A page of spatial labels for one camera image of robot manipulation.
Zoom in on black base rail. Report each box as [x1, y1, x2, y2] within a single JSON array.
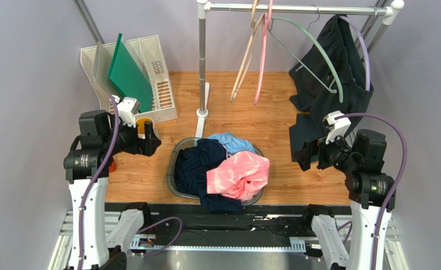
[[147, 204, 316, 248]]

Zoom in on grey folder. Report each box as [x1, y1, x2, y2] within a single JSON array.
[[89, 42, 124, 113]]

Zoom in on pink patterned shorts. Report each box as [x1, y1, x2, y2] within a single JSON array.
[[206, 151, 271, 202]]

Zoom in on red small box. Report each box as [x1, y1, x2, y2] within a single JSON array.
[[109, 158, 116, 173]]

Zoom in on yellow cup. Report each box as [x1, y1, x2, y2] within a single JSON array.
[[136, 117, 155, 138]]

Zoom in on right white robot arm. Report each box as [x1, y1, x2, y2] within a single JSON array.
[[293, 129, 395, 269]]

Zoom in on navy blue garment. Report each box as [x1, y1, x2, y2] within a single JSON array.
[[174, 138, 242, 212]]

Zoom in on green folder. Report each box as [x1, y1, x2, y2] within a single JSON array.
[[107, 33, 154, 113]]

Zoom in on grey laundry basket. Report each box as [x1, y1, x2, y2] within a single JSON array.
[[165, 137, 264, 206]]

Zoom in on light blue garment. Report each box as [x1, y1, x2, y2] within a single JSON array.
[[208, 132, 256, 155]]

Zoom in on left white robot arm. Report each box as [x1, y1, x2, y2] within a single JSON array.
[[64, 110, 161, 269]]

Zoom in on pink clothes hanger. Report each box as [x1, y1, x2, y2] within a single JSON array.
[[254, 0, 273, 106]]

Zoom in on metal clothes rack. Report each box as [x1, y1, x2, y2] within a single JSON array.
[[195, 1, 404, 137]]

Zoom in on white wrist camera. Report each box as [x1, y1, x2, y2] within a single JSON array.
[[323, 111, 351, 145], [116, 97, 140, 128]]

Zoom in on dark hanging shorts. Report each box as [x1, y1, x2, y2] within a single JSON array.
[[289, 15, 374, 153]]

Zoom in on purple clothes hanger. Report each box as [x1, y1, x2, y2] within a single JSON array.
[[339, 15, 371, 92]]

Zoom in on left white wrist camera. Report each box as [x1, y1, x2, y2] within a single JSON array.
[[116, 97, 140, 128]]

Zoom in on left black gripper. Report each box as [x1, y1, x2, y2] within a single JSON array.
[[102, 114, 160, 156]]

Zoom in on beige clothes hanger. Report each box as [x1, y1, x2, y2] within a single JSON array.
[[230, 0, 264, 103]]

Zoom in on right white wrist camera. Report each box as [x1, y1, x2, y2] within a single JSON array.
[[323, 111, 351, 145]]

